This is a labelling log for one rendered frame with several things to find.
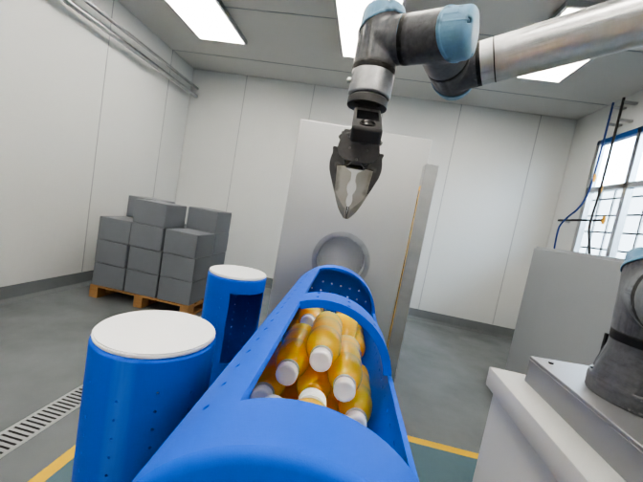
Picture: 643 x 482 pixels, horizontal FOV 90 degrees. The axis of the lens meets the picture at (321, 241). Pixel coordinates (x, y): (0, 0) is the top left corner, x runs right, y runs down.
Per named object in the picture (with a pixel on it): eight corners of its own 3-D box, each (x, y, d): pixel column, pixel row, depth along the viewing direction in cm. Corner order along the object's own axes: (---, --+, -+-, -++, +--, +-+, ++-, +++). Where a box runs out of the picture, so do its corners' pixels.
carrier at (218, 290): (170, 447, 156) (226, 463, 153) (196, 272, 149) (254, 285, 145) (200, 412, 185) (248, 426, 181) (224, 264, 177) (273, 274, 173)
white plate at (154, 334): (232, 345, 80) (232, 349, 80) (196, 307, 101) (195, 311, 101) (97, 363, 62) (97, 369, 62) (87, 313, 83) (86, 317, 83)
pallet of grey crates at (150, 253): (219, 300, 430) (232, 212, 420) (187, 318, 351) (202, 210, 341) (138, 282, 444) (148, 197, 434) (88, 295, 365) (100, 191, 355)
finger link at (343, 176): (345, 218, 62) (354, 170, 61) (345, 218, 56) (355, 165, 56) (330, 215, 62) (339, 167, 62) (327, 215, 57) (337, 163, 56)
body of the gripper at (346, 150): (374, 175, 63) (386, 113, 62) (378, 168, 54) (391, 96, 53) (335, 168, 63) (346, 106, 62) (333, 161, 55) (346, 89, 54)
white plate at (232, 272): (198, 270, 149) (198, 272, 149) (254, 281, 146) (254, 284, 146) (224, 262, 177) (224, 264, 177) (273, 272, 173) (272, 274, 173)
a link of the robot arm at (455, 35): (484, 32, 54) (420, 39, 60) (477, -14, 45) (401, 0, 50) (475, 79, 55) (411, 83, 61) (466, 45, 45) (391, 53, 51)
